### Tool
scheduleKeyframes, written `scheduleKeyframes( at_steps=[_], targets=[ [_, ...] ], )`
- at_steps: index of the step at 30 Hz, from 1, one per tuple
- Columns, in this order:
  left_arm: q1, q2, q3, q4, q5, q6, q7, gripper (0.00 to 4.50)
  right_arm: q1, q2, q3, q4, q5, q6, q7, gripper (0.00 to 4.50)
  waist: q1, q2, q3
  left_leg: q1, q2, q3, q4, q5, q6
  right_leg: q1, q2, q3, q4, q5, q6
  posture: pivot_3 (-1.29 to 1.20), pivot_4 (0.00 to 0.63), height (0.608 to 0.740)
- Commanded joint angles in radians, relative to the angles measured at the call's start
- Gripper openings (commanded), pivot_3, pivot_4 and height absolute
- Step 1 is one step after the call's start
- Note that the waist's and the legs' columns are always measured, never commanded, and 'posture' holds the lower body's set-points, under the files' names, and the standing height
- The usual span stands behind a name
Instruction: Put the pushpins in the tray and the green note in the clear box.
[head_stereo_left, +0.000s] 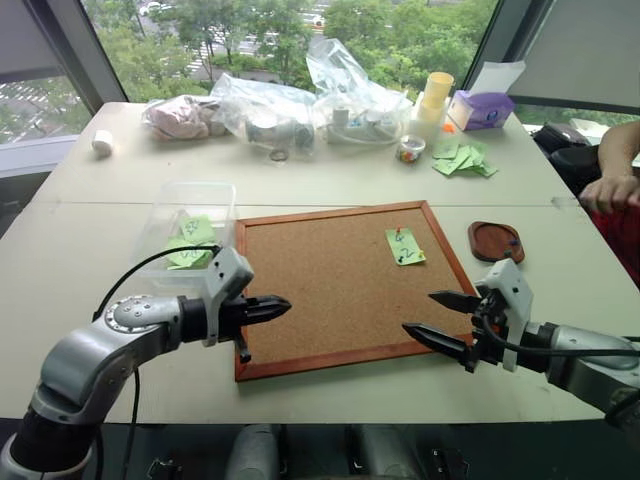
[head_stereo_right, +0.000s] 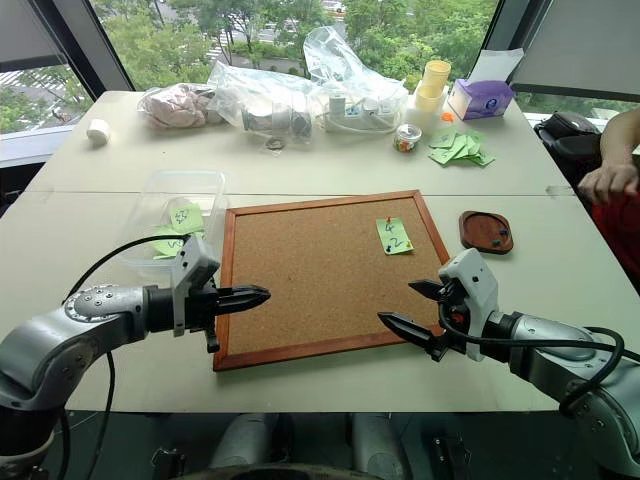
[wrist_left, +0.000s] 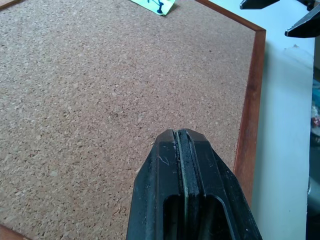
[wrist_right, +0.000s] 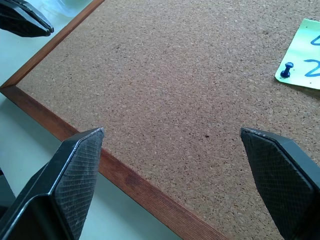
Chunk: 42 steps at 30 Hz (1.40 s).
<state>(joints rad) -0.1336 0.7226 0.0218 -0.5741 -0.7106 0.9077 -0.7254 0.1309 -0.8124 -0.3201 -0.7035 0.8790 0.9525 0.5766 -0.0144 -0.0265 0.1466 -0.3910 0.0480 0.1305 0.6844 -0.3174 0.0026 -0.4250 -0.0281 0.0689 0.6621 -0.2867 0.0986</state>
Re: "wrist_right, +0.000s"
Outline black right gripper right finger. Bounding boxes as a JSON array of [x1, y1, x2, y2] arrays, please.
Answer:
[[239, 126, 320, 240]]

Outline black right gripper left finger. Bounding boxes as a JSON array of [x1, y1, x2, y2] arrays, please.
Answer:
[[0, 127, 105, 240]]

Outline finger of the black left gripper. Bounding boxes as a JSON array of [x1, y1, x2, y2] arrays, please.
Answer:
[[15, 0, 55, 33], [0, 0, 51, 38]]

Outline blue push pin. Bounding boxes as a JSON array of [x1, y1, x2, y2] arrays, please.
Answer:
[[279, 61, 295, 79]]

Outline green paper note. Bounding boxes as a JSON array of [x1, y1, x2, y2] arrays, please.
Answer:
[[274, 17, 320, 90]]

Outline cork board with wooden frame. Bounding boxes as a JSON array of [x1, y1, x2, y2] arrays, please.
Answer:
[[0, 0, 320, 240]]

